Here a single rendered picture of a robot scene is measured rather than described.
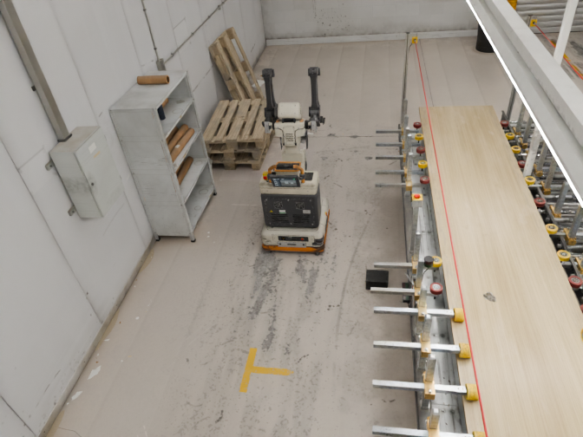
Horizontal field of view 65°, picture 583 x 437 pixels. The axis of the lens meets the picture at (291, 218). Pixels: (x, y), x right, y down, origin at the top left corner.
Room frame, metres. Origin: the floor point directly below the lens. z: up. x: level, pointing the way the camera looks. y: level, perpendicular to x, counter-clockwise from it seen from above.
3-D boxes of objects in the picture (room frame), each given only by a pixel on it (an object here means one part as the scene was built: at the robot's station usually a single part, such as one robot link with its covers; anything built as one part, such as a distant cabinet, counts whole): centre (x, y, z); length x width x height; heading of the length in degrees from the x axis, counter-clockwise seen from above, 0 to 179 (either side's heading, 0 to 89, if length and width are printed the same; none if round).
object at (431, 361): (1.31, -0.61, 0.93); 0.04 x 0.04 x 0.48; 77
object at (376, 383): (1.28, -0.57, 0.95); 0.50 x 0.04 x 0.04; 77
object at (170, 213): (4.29, 1.18, 0.78); 0.90 x 0.45 x 1.55; 167
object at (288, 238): (3.41, 0.01, 0.23); 0.41 x 0.02 x 0.08; 77
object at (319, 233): (3.73, -0.05, 0.16); 0.67 x 0.64 x 0.25; 167
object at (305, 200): (3.65, -0.03, 0.59); 0.55 x 0.34 x 0.83; 77
